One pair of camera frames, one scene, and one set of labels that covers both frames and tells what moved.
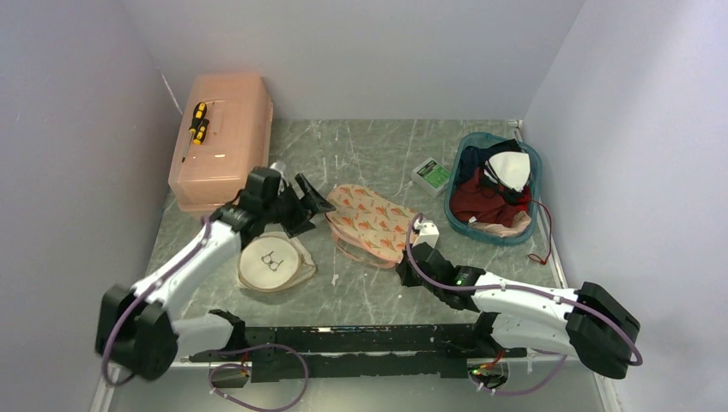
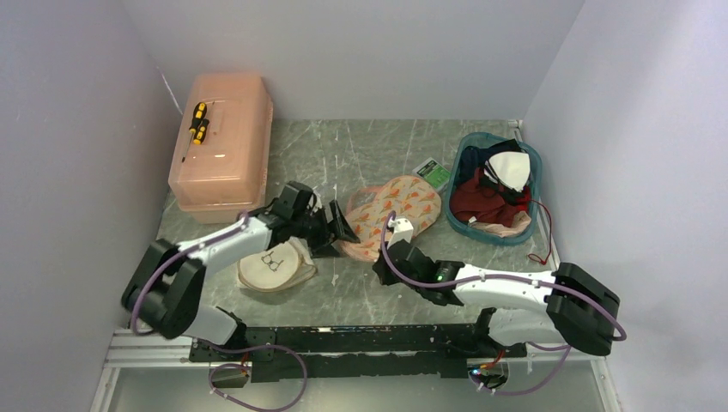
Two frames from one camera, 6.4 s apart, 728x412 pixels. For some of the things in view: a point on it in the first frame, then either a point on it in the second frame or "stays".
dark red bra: (472, 199) stays
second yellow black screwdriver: (202, 132) stays
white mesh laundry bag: (272, 261) stays
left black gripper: (316, 203) to (321, 247)
